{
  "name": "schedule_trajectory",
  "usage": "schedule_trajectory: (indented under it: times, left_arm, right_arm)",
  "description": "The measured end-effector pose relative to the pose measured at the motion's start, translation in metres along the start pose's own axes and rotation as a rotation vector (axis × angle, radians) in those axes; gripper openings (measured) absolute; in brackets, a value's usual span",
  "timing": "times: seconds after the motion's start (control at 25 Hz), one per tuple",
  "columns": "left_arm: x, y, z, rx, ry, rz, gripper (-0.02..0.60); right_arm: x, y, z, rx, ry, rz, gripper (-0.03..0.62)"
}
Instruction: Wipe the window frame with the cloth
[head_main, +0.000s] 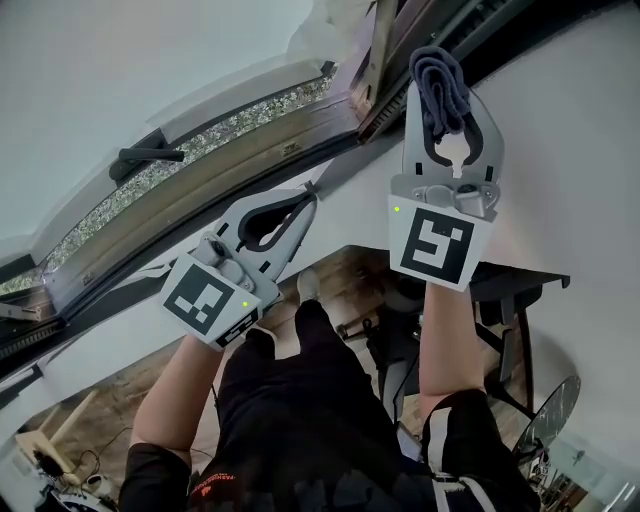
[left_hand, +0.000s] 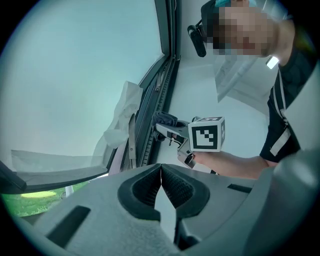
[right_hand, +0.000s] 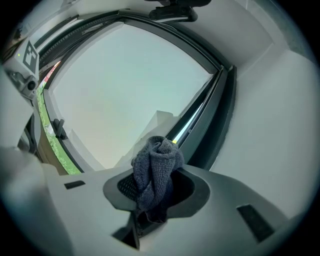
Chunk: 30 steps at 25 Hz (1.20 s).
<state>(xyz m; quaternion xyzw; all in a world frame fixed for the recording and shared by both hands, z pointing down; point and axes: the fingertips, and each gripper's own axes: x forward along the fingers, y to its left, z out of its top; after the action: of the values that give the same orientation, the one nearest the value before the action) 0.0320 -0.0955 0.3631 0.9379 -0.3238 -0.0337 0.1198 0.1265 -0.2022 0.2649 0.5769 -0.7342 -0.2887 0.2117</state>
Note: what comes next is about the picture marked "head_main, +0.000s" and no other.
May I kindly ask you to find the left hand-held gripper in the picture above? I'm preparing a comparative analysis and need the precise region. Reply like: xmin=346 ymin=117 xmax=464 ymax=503
xmin=159 ymin=187 xmax=321 ymax=355

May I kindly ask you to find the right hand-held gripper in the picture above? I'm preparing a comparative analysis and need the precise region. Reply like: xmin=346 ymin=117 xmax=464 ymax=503
xmin=387 ymin=82 xmax=506 ymax=292

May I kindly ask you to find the dark grey cloth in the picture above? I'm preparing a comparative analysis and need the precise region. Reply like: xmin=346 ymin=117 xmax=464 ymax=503
xmin=408 ymin=44 xmax=472 ymax=137

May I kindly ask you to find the person's right forearm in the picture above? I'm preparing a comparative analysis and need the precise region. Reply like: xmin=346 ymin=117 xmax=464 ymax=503
xmin=417 ymin=282 xmax=487 ymax=401

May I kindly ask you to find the person's left forearm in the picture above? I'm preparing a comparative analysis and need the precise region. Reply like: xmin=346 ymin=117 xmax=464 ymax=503
xmin=128 ymin=334 xmax=227 ymax=455

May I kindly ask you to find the metal window hinge stay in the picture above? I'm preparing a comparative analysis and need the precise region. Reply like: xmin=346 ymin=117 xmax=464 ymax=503
xmin=0 ymin=301 xmax=44 ymax=322
xmin=366 ymin=0 xmax=400 ymax=109

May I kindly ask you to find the frosted glass window sash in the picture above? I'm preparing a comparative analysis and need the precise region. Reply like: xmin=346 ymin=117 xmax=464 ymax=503
xmin=0 ymin=0 xmax=337 ymax=274

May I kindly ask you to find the person's right white shoe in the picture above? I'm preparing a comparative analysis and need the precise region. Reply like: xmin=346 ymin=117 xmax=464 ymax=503
xmin=295 ymin=266 xmax=322 ymax=305

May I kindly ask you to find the dark metal floor fixture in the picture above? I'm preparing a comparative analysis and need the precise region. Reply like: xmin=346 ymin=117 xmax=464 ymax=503
xmin=337 ymin=318 xmax=380 ymax=342

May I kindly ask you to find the black chair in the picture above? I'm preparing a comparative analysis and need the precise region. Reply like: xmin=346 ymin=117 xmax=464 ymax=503
xmin=469 ymin=260 xmax=572 ymax=419

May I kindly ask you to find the person's black clothing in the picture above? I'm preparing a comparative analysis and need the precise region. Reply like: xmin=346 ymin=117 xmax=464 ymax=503
xmin=117 ymin=301 xmax=544 ymax=512

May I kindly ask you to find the grey metal stand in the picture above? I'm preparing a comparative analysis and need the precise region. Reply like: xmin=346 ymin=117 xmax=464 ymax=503
xmin=374 ymin=367 xmax=421 ymax=436

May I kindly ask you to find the light wooden stool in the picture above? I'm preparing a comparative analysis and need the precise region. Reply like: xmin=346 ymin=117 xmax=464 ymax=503
xmin=13 ymin=388 xmax=100 ymax=487

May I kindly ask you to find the round glass table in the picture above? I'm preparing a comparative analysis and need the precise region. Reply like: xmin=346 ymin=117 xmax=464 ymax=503
xmin=513 ymin=373 xmax=584 ymax=460

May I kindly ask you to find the white and black machine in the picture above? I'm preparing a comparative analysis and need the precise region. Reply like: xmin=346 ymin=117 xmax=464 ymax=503
xmin=47 ymin=474 xmax=119 ymax=512

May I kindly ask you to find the small black gadget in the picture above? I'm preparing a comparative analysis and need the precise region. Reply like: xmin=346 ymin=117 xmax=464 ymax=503
xmin=30 ymin=448 xmax=62 ymax=477

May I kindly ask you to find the black window handle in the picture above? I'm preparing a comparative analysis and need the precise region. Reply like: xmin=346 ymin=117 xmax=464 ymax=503
xmin=108 ymin=146 xmax=185 ymax=182

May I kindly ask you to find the black floor cable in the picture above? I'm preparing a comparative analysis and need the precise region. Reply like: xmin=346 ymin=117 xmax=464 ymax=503
xmin=74 ymin=423 xmax=136 ymax=484

